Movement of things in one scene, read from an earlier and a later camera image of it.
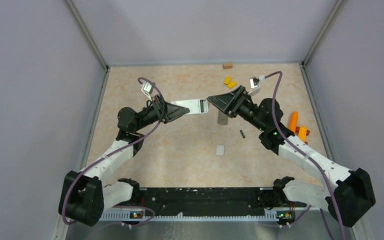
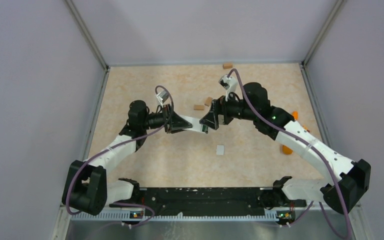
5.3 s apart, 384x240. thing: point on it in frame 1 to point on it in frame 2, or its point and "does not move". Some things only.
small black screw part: [201, 102] to [205, 128]
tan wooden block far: [227, 66] does not move
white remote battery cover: [220, 150] does not move
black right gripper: [231, 103] to [218, 107]
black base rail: [208, 202] does not move
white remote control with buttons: [196, 106] to [196, 126]
